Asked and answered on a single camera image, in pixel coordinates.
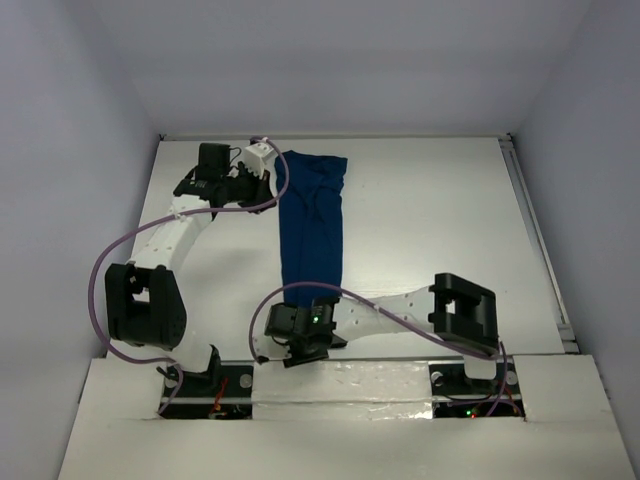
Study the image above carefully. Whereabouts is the blue t shirt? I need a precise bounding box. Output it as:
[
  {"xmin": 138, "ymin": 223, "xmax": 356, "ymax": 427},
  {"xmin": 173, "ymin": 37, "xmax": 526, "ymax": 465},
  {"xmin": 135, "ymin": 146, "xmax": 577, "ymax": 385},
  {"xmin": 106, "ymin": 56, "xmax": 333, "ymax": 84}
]
[{"xmin": 275, "ymin": 150, "xmax": 347, "ymax": 286}]

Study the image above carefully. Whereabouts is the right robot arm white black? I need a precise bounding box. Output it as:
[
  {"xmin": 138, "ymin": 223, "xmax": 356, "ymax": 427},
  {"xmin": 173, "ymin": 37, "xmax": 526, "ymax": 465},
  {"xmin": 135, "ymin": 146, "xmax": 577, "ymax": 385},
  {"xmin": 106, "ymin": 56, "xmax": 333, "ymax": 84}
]
[{"xmin": 251, "ymin": 273, "xmax": 504, "ymax": 392}]

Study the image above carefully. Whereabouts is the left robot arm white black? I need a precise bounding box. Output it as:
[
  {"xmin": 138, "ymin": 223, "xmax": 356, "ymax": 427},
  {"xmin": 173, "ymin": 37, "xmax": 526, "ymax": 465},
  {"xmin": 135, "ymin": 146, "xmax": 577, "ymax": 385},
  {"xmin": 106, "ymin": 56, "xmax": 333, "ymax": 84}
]
[{"xmin": 105, "ymin": 139, "xmax": 277, "ymax": 395}]

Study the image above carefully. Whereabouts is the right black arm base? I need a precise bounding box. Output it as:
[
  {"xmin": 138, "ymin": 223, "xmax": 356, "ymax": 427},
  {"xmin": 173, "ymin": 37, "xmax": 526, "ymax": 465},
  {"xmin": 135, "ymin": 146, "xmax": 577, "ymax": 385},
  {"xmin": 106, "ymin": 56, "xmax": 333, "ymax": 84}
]
[{"xmin": 429, "ymin": 359, "xmax": 526, "ymax": 419}]

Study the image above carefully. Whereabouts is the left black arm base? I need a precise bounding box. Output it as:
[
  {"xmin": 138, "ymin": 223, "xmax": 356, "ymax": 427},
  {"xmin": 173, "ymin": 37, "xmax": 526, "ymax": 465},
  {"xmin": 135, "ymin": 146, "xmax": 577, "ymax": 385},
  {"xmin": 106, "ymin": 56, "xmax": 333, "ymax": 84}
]
[{"xmin": 160, "ymin": 362, "xmax": 254, "ymax": 420}]

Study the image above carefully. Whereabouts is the silver foil tape strip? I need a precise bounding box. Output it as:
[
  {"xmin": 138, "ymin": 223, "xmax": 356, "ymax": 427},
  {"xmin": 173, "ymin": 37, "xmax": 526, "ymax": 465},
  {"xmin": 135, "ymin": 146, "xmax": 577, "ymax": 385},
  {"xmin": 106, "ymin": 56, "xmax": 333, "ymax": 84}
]
[{"xmin": 251, "ymin": 360, "xmax": 433, "ymax": 421}]

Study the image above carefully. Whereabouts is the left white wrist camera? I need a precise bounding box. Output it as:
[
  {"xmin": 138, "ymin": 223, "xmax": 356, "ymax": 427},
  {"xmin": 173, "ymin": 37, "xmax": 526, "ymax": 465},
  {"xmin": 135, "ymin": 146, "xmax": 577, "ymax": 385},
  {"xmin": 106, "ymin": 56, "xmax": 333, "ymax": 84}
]
[{"xmin": 241, "ymin": 142, "xmax": 277, "ymax": 179}]

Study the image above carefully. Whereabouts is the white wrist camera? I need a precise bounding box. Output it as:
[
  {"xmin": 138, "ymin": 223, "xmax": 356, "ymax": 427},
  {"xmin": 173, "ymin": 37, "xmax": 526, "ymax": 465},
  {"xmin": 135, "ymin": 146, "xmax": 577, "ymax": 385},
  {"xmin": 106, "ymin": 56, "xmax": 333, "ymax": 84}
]
[
  {"xmin": 253, "ymin": 334, "xmax": 289, "ymax": 361},
  {"xmin": 241, "ymin": 142, "xmax": 277, "ymax": 179}
]

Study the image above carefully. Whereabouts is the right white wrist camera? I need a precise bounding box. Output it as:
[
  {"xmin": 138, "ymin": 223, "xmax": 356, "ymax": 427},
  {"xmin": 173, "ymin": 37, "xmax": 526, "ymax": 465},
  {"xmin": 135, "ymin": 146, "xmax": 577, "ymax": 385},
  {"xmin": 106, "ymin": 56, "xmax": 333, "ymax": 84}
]
[{"xmin": 253, "ymin": 334, "xmax": 289, "ymax": 361}]

